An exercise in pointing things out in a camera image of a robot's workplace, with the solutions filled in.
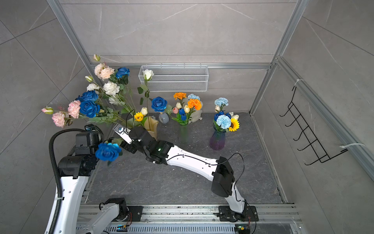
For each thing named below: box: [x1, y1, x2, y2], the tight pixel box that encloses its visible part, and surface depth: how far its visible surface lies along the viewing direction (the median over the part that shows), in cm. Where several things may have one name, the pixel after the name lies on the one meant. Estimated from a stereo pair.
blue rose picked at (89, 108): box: [79, 100, 101, 118], surface depth 58 cm
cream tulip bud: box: [140, 107, 149, 116], surface depth 78 cm
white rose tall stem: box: [142, 69, 155, 85], surface depth 79 cm
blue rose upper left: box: [75, 90, 99, 102], surface depth 60 cm
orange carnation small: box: [173, 92, 187, 101], surface depth 85 cm
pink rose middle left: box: [67, 99, 81, 119], surface depth 59 cm
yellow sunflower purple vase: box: [228, 117, 240, 132], surface depth 78 cm
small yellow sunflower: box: [133, 111, 144, 122], surface depth 83 cm
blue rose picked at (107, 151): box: [95, 142, 122, 162], surface depth 49 cm
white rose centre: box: [102, 80, 121, 96], surface depth 70 cm
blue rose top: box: [115, 66, 131, 79], surface depth 74 cm
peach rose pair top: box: [93, 62, 115, 80], surface depth 70 cm
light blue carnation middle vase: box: [187, 93, 201, 101], surface depth 83 cm
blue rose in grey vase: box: [150, 96, 168, 115], surface depth 62 cm
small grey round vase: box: [158, 112, 170, 125], surface depth 109 cm
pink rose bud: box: [40, 106, 55, 115], surface depth 56 cm
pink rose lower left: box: [51, 112, 66, 129], surface depth 59 cm
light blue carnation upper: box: [214, 97, 229, 107], surface depth 78 cm
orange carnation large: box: [187, 98, 203, 111], surface depth 77 cm
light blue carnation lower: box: [216, 114, 232, 130], surface depth 70 cm
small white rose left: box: [86, 82, 100, 92], surface depth 69 cm
